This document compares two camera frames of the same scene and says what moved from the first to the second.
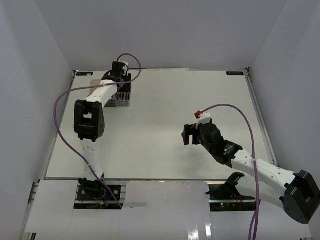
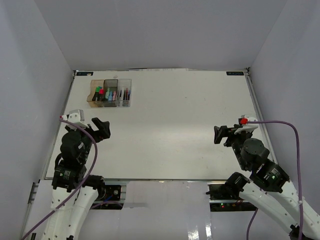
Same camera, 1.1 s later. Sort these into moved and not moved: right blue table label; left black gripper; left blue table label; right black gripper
Moved: left black gripper; right black gripper
Not moved: left blue table label; right blue table label
